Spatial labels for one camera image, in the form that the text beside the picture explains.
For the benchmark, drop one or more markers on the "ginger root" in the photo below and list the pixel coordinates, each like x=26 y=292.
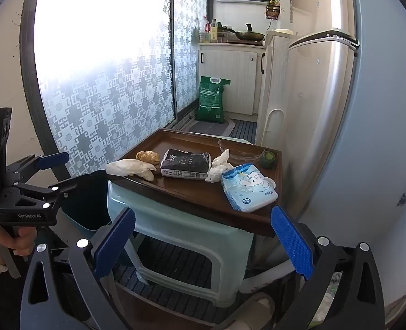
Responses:
x=148 y=158

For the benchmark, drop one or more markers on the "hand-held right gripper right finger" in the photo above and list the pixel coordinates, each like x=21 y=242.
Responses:
x=292 y=244

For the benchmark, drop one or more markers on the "white pipe rail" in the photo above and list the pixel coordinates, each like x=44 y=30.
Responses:
x=267 y=127

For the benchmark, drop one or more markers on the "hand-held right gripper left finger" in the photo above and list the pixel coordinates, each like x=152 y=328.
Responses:
x=115 y=244

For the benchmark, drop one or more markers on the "narrow patterned sliding door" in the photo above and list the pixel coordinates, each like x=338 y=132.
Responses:
x=187 y=41

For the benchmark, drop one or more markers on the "silver refrigerator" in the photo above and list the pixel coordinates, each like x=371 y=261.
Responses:
x=326 y=110

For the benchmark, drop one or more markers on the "black packet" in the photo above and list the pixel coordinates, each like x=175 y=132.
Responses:
x=185 y=165

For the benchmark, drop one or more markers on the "white stove cabinet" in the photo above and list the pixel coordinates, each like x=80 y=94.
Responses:
x=228 y=75

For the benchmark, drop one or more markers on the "white plastic wrapper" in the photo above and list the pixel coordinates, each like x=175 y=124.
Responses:
x=131 y=168

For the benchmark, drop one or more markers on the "green rice bag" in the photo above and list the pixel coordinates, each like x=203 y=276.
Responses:
x=211 y=101

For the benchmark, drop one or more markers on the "small green cup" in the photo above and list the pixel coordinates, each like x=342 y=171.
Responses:
x=268 y=160

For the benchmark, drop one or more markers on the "yellow oil bottle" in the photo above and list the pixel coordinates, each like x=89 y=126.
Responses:
x=214 y=32

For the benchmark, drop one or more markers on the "brown wooden tray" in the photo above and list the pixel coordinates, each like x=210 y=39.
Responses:
x=196 y=192

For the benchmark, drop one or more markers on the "red-capped oil bottle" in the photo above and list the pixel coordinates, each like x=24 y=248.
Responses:
x=204 y=32

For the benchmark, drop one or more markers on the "light green plastic stool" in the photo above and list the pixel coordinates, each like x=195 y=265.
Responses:
x=189 y=233

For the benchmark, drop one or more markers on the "grey oval mat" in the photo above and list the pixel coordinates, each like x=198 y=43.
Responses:
x=210 y=128

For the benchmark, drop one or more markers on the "blue white tissue pack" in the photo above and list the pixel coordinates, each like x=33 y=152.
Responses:
x=249 y=189

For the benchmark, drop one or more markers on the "wide patterned sliding door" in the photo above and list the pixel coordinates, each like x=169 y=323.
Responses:
x=103 y=92

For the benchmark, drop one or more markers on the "white tissue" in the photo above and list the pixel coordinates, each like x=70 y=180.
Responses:
x=216 y=170

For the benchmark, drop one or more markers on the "dark waste bin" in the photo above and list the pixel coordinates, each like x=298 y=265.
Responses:
x=86 y=202

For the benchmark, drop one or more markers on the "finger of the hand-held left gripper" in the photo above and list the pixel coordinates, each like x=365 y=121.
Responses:
x=52 y=160
x=58 y=189

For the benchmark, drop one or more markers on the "wall spice rack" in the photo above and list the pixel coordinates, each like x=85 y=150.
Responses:
x=272 y=10

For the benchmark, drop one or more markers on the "metal wok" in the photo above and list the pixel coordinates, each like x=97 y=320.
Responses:
x=249 y=35

